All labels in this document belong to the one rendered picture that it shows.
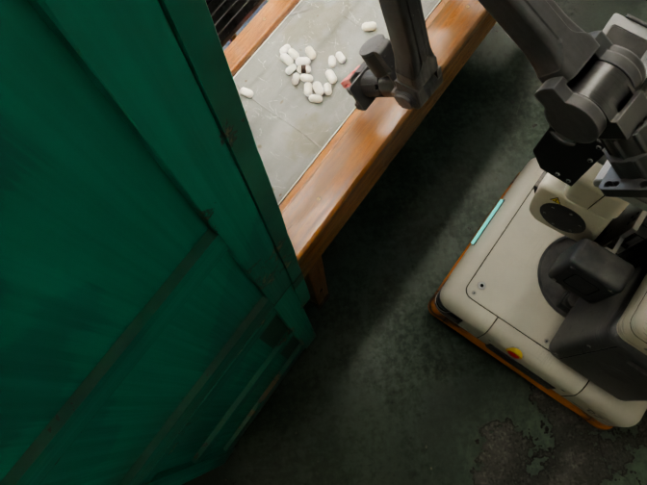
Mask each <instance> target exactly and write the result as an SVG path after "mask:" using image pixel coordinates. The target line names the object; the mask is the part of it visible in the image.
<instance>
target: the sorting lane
mask: <svg viewBox="0 0 647 485"><path fill-rule="evenodd" d="M441 1H442V0H421V2H422V7H423V12H424V17H425V21H426V20H427V19H428V17H429V16H430V15H431V13H432V12H433V11H434V10H435V8H436V7H437V6H438V5H439V3H440V2H441ZM371 21H373V22H375V23H376V28H375V30H373V31H367V32H365V31H363V30H362V24H363V23H365V22H371ZM378 34H383V35H384V36H385V37H386V38H388V39H390V38H389V35H388V32H387V28H386V25H385V21H384V18H383V14H382V11H381V8H380V5H379V2H378V0H300V1H299V2H298V4H297V5H296V6H295V7H294V8H293V9H292V11H291V12H290V13H289V14H288V15H287V16H286V17H285V19H284V20H283V21H282V22H281V23H280V24H279V25H278V27H277V28H276V29H275V30H274V31H273V32H272V33H271V35H270V36H269V37H268V38H267V39H266V40H265V41H264V43H263V44H262V45H261V46H260V47H259V48H258V49H257V51H256V52H255V53H254V54H253V55H252V56H251V57H250V59H249V60H248V61H247V62H246V63H245V64H244V66H243V67H242V68H241V69H240V70H239V71H238V72H237V74H236V75H235V76H234V77H233V79H234V82H235V85H236V87H237V90H238V93H239V95H240V98H241V101H242V103H243V106H244V109H245V112H246V117H247V120H248V123H249V126H250V129H251V132H252V135H253V137H254V140H255V143H256V146H257V148H258V151H259V154H260V156H261V159H262V162H263V164H264V167H265V170H266V172H267V174H268V177H269V179H270V182H271V185H272V190H273V192H274V195H275V198H276V201H277V204H278V206H279V205H280V204H281V202H282V201H283V200H284V199H285V197H286V196H287V195H288V193H289V192H290V191H291V190H292V188H293V187H294V186H295V185H296V183H297V182H298V181H299V179H300V178H301V177H302V176H303V174H304V173H305V172H306V171H307V169H308V168H309V167H310V166H311V165H312V164H313V163H314V161H315V160H316V159H317V158H318V156H319V155H320V154H321V153H322V151H323V150H324V149H325V147H326V146H327V145H328V143H329V142H330V141H331V140H332V138H333V137H334V136H335V135H336V133H337V132H338V131H339V130H340V128H341V127H342V126H343V125H344V123H345V122H346V121H347V120H348V118H349V117H350V115H351V114H352V113H353V112H354V110H355V109H356V107H355V105H354V103H355V102H356V101H355V100H354V98H353V97H352V95H349V94H348V92H347V90H346V89H344V88H343V86H342V85H341V82H342V81H343V80H344V79H345V78H346V77H347V76H348V75H350V74H351V73H352V72H353V71H354V70H355V69H356V68H357V67H358V66H359V65H361V64H362V63H363V62H364V60H363V59H362V57H361V56H360V55H359V50H360V48H361V46H362V45H363V44H364V43H365V42H366V41H367V40H368V39H369V38H371V37H373V36H375V35H378ZM285 44H289V45H290V46H291V48H294V49H295V50H296V51H297V52H298V53H299V56H300V57H307V58H309V57H308V56H307V54H306V53H305V48H306V47H307V46H311V47H312V48H313V49H314V51H315V52H316V55H317V56H316V58H315V59H313V60H311V59H310V61H311V64H310V65H309V66H310V67H311V71H310V72H309V73H306V74H309V75H312V76H313V81H312V82H310V83H311V84H312V94H316V93H315V91H314V89H313V84H314V82H317V81H318V82H320V83H321V84H322V86H323V87H324V84H325V83H329V81H328V79H327V78H326V76H325V72H326V71H327V70H328V69H331V70H333V72H334V74H335V75H336V77H337V82H336V83H335V84H331V83H329V84H330V85H331V89H332V93H331V94H330V95H326V94H325V93H323V95H322V98H323V101H322V102H321V103H314V102H310V101H309V96H306V95H305V94H304V84H305V83H307V82H303V81H301V80H300V78H299V81H298V84H297V85H293V84H292V79H293V76H294V74H295V73H298V71H297V70H295V71H294V72H293V73H292V74H291V75H288V74H287V73H286V71H285V70H286V68H287V67H288V65H286V64H285V63H283V62H282V61H281V60H280V55H281V54H280V52H279V51H280V48H281V47H283V46H284V45H285ZM337 52H342V53H343V55H344V56H345V57H346V61H345V62H344V63H343V64H341V63H340V62H339V61H338V59H337V58H336V53H337ZM329 56H334V57H335V58H336V65H335V67H333V68H331V67H330V66H329V65H328V58H329ZM298 74H299V75H301V74H303V73H298ZM241 88H247V89H251V90H252V91H253V96H252V97H251V98H248V97H245V96H243V95H241V94H240V89H241Z"/></svg>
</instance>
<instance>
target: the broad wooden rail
mask: <svg viewBox="0 0 647 485"><path fill-rule="evenodd" d="M496 22H497V21H496V20H495V19H494V18H493V17H492V16H491V14H490V13H489V12H488V11H487V10H486V9H485V8H484V6H483V5H482V4H481V3H480V2H479V1H478V0H442V1H441V2H440V3H439V5H438V6H437V7H436V8H435V10H434V11H433V12H432V13H431V15H430V16H429V17H428V19H427V20H426V26H427V35H428V40H429V44H430V47H431V50H432V52H433V54H434V55H435V56H436V59H437V63H438V65H440V66H441V70H442V75H443V83H442V84H441V85H440V87H439V88H438V89H437V90H436V91H435V92H434V94H433V95H432V96H431V97H430V98H429V99H428V101H427V102H426V103H425V104H424V105H423V107H422V108H421V109H419V110H418V109H414V108H412V109H411V110H407V109H403V108H402V107H401V106H400V105H399V104H398V102H397V101H396V99H395V98H394V97H377V98H376V99H375V100H374V102H373V103H372V104H371V105H370V107H369V108H368V109H367V110H366V111H360V110H357V108H356V109H355V110H354V112H353V113H352V114H351V115H350V117H349V118H348V120H347V121H346V122H345V123H344V125H343V126H342V127H341V128H340V130H339V131H338V132H337V133H336V135H335V136H334V137H333V138H332V140H331V141H330V142H329V143H328V145H327V146H326V147H325V149H324V150H323V151H322V153H321V154H320V155H319V156H318V158H317V159H316V160H315V161H314V163H313V164H312V165H311V166H310V167H309V168H308V169H307V171H306V172H305V173H304V174H303V176H302V177H301V178H300V179H299V181H298V182H297V183H296V185H295V186H294V187H293V188H292V190H291V191H290V192H289V193H288V195H287V196H286V197H285V199H284V200H283V201H282V202H281V204H280V205H279V206H278V207H279V209H280V212H281V215H282V217H283V220H284V223H285V226H286V230H287V233H288V235H289V237H290V240H291V243H292V245H293V248H294V251H295V253H296V256H297V260H298V265H299V267H300V270H301V272H302V274H303V277H304V278H305V276H306V275H307V274H308V272H309V271H310V270H311V268H312V267H313V266H314V265H315V264H316V263H317V261H318V260H319V259H320V257H321V256H322V255H323V253H324V252H325V250H326V249H327V248H328V246H329V245H330V244H331V242H332V241H333V240H334V238H335V237H336V236H337V234H338V233H339V232H340V230H341V229H342V228H343V226H344V225H345V224H346V222H347V221H348V220H349V218H350V217H351V215H352V214H353V213H354V211H355V210H356V209H357V207H358V206H359V205H360V203H361V202H362V201H363V199H364V198H365V197H366V195H367V194H368V193H369V191H370V190H371V189H372V187H373V186H374V185H375V183H376V182H377V180H378V179H379V178H380V176H381V175H382V174H383V172H384V171H385V170H386V168H387V167H388V166H389V164H390V163H391V162H392V161H393V160H394V158H395V157H396V156H397V155H398V153H399V152H400V151H401V149H402V148H403V146H404V145H405V144H406V142H407V141H408V139H409V138H410V137H411V135H412V134H413V133H414V131H415V130H416V129H417V127H418V126H419V125H420V123H421V122H422V121H423V119H424V118H425V117H426V115H427V114H428V112H429V111H430V110H431V108H432V107H433V106H434V104H435V103H436V102H437V100H438V99H439V98H440V96H441V95H442V94H443V92H444V91H445V90H446V88H447V87H448V86H449V84H450V83H451V82H452V80H453V79H454V77H455V76H456V75H457V73H458V72H459V71H460V69H461V68H462V67H463V65H465V64H466V62H467V61H468V60H469V58H470V57H471V56H472V54H473V53H474V52H475V50H476V49H477V48H478V46H479V45H480V43H481V42H482V41H483V39H484V38H485V37H486V35H487V34H488V33H489V31H490V30H491V29H492V27H493V26H494V25H495V23H496ZM304 278H303V279H304Z"/></svg>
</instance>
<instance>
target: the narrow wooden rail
mask: <svg viewBox="0 0 647 485"><path fill-rule="evenodd" d="M299 1H300V0H269V2H268V3H267V4H266V5H265V6H264V7H263V8H262V9H261V10H260V12H259V13H258V14H256V15H255V16H254V17H253V18H252V19H251V21H250V22H249V23H248V24H247V25H246V26H245V27H244V29H243V30H242V32H241V33H240V34H238V35H237V36H236V37H235V39H234V40H233V41H232V42H231V43H230V44H229V45H228V46H227V47H226V49H225V50H224V51H223V52H224V55H225V57H226V59H227V62H228V65H229V68H230V71H231V73H232V76H233V77H234V76H235V75H236V74H237V72H238V71H239V70H240V69H241V68H242V67H243V66H244V64H245V63H246V62H247V61H248V60H249V59H250V57H251V56H252V55H253V54H254V53H255V52H256V51H257V49H258V48H259V47H260V46H261V45H262V44H263V43H264V41H265V40H266V39H267V38H268V37H269V36H270V35H271V33H272V32H273V31H274V30H275V29H276V28H277V27H278V25H279V24H280V23H281V22H282V21H283V20H284V19H285V17H286V16H287V15H288V14H289V13H290V12H291V11H292V9H293V8H294V7H295V6H296V5H297V4H298V2H299Z"/></svg>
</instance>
